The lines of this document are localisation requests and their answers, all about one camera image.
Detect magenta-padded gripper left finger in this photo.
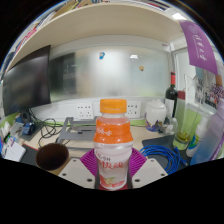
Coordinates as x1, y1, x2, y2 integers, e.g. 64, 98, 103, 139
58, 148, 100, 190

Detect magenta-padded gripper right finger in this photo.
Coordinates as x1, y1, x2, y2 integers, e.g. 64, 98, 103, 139
126, 148, 169, 190

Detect orange-capped clear drink bottle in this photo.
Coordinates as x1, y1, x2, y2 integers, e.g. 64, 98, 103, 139
92, 98, 134, 192

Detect translucent purple water jug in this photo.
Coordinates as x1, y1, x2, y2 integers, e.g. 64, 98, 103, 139
189, 98, 224, 167

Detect patterned yellow red paper cup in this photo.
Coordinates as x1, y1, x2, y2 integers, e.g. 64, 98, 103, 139
35, 142, 72, 176

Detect flat round red coaster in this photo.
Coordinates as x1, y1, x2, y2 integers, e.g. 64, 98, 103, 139
114, 182, 130, 192

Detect grey metal laptop stand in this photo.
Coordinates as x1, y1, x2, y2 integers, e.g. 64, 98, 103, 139
55, 116, 101, 145

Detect clear glass with green liquid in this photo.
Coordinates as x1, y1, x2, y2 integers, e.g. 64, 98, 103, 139
172, 106, 201, 152

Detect large black desk mat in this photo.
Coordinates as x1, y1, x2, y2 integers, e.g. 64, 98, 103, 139
19, 143, 44, 168

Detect white ceramic jar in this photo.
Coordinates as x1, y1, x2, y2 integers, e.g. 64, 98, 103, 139
144, 98, 167, 133

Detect white bottle with green band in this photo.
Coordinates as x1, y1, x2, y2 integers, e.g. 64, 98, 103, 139
185, 114, 209, 158

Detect small blue device box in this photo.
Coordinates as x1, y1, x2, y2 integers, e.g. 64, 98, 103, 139
21, 121, 37, 136

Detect large white printed paper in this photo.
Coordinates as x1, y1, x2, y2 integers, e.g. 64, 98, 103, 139
3, 141, 27, 163

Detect dark wine bottle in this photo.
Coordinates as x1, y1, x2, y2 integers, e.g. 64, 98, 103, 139
164, 71, 179, 118

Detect group photo poster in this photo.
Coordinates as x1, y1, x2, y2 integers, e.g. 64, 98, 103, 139
194, 66, 224, 111

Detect black computer monitor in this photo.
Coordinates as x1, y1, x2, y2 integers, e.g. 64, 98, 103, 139
1, 44, 52, 118

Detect purple hanging banner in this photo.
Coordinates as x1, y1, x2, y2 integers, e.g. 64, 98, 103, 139
178, 19, 219, 76

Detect coiled blue cable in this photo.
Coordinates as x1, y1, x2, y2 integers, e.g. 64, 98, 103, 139
139, 144, 183, 175

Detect tangled black cables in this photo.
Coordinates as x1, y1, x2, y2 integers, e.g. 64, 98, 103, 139
28, 108, 68, 148

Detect white wall socket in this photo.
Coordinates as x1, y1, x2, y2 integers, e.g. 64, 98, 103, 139
75, 102, 95, 120
125, 100, 142, 119

